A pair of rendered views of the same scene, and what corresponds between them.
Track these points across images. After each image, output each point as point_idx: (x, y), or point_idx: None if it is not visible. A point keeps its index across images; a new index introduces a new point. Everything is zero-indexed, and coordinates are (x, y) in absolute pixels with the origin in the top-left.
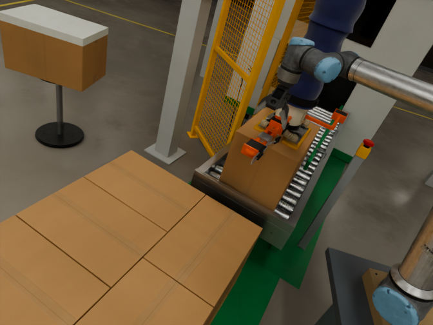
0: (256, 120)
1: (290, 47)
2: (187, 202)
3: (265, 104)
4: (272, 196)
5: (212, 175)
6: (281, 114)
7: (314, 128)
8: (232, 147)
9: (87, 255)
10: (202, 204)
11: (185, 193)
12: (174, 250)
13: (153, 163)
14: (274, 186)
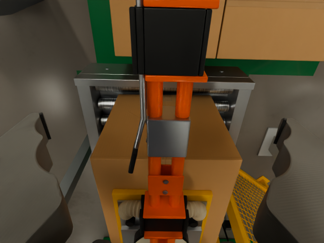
0: (213, 213)
1: None
2: (236, 18)
3: (311, 228)
4: (124, 106)
5: (222, 103)
6: (17, 201)
7: None
8: (226, 134)
9: None
10: (212, 33)
11: (246, 34)
12: None
13: (319, 60)
14: (125, 115)
